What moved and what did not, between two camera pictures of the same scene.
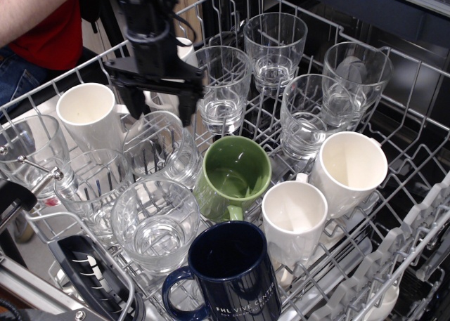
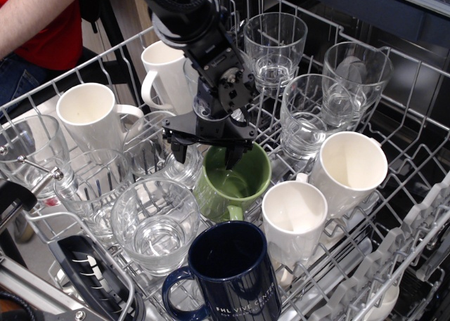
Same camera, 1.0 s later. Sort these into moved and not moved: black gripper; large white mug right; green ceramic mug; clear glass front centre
Moved: black gripper
Not moved: large white mug right; green ceramic mug; clear glass front centre
